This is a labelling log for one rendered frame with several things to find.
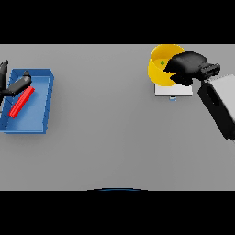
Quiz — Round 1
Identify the blue tray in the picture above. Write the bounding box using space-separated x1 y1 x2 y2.
0 68 55 135

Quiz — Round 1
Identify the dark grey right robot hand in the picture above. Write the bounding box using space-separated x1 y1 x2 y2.
163 50 221 86

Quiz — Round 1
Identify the pale square measuring scale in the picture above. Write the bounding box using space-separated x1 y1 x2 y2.
153 82 194 102

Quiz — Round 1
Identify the red beaker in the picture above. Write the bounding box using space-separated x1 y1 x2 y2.
8 85 36 119

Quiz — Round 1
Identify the yellow bowl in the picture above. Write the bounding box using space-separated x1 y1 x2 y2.
147 44 187 87

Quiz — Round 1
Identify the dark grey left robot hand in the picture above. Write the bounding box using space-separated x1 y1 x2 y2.
0 60 33 107

